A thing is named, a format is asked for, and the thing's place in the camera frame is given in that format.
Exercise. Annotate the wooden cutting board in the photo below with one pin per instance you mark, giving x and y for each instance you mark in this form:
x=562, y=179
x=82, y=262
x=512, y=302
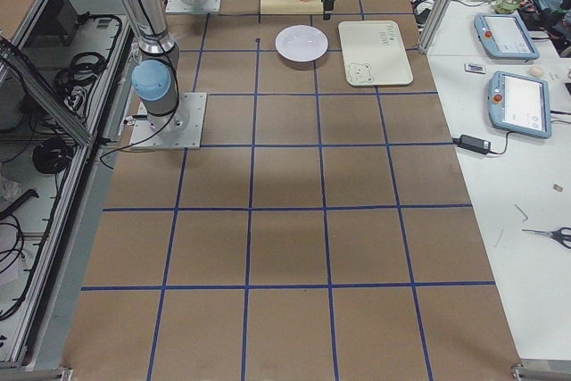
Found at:
x=290, y=7

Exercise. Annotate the small white card box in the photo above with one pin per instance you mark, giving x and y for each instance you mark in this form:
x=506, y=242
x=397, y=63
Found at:
x=474, y=68

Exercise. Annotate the black scissors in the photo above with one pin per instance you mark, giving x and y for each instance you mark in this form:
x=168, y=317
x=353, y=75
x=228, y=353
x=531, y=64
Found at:
x=560, y=235

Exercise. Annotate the beige egg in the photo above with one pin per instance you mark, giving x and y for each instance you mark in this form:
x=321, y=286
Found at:
x=536, y=71

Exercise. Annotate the cream bear tray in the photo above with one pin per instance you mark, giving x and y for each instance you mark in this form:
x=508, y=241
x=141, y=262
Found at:
x=374, y=54

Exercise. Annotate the metal hex key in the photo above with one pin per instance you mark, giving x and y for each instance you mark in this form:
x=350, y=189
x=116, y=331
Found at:
x=525, y=217

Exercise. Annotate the white round plate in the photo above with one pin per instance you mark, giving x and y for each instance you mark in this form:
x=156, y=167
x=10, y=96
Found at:
x=301, y=43

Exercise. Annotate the far blue teach pendant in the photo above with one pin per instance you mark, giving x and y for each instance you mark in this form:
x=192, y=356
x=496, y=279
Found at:
x=505, y=36

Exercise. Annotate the near blue teach pendant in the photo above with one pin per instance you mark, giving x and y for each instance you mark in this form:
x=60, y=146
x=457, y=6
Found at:
x=519, y=104

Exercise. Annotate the blue teach pendant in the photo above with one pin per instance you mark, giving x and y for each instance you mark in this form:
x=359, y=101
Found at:
x=505, y=36
x=519, y=104

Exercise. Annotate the black power adapter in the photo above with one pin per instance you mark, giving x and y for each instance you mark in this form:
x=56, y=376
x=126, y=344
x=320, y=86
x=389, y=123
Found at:
x=474, y=144

